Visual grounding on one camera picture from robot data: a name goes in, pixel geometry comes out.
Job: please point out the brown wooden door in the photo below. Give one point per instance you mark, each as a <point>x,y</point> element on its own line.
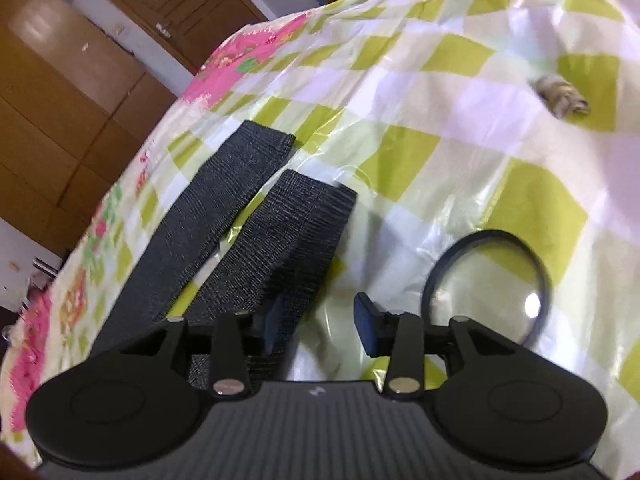
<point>190,30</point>

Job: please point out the green checkered floral bedsheet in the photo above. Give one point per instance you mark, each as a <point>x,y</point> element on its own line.
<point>426,108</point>

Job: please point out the dark grey knit pants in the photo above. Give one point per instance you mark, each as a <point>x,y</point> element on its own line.
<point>278,262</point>

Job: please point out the brown wooden wardrobe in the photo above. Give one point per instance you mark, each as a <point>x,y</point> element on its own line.
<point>75,109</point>

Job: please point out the black hair band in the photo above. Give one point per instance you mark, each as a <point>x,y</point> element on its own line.
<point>475,240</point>

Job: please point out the small crumpled grey item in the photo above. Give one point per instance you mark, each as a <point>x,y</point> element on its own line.
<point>560,96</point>

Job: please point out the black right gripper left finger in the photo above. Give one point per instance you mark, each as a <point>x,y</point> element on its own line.
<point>141,399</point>

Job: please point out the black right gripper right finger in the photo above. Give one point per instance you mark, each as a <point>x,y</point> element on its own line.
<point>492,399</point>

